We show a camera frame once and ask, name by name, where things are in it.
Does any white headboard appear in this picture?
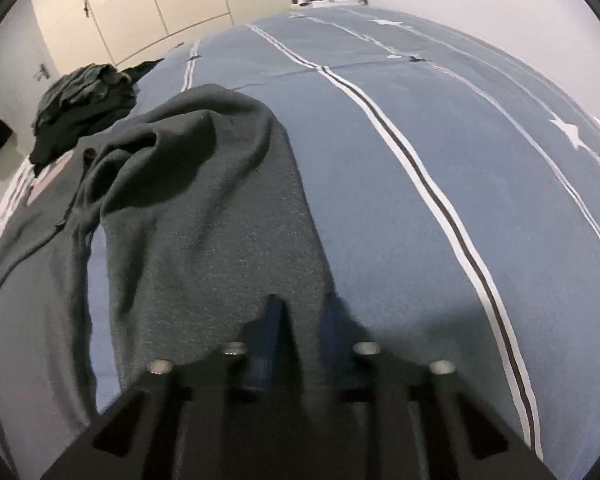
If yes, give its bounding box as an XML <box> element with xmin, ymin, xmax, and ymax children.
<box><xmin>365</xmin><ymin>0</ymin><xmax>600</xmax><ymax>153</ymax></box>

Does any white door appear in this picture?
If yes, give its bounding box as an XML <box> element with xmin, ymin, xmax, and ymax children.
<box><xmin>0</xmin><ymin>0</ymin><xmax>81</xmax><ymax>113</ymax></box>

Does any dark grey garment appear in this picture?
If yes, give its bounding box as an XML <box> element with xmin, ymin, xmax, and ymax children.
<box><xmin>32</xmin><ymin>62</ymin><xmax>141</xmax><ymax>127</ymax></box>

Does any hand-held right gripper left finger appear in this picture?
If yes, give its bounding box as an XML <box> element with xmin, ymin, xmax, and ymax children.
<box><xmin>40</xmin><ymin>294</ymin><xmax>301</xmax><ymax>480</ymax></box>

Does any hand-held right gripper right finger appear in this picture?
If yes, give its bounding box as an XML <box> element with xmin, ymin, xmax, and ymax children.
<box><xmin>321</xmin><ymin>294</ymin><xmax>556</xmax><ymax>480</ymax></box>

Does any black garment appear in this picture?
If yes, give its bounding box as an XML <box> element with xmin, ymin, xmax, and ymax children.
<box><xmin>28</xmin><ymin>59</ymin><xmax>166</xmax><ymax>172</ymax></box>

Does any grey sweatshirt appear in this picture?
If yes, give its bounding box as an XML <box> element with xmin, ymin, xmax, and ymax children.
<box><xmin>0</xmin><ymin>83</ymin><xmax>372</xmax><ymax>463</ymax></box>

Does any striped star bed sheet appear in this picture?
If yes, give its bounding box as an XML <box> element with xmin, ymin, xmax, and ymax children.
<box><xmin>0</xmin><ymin>2</ymin><xmax>600</xmax><ymax>480</ymax></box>

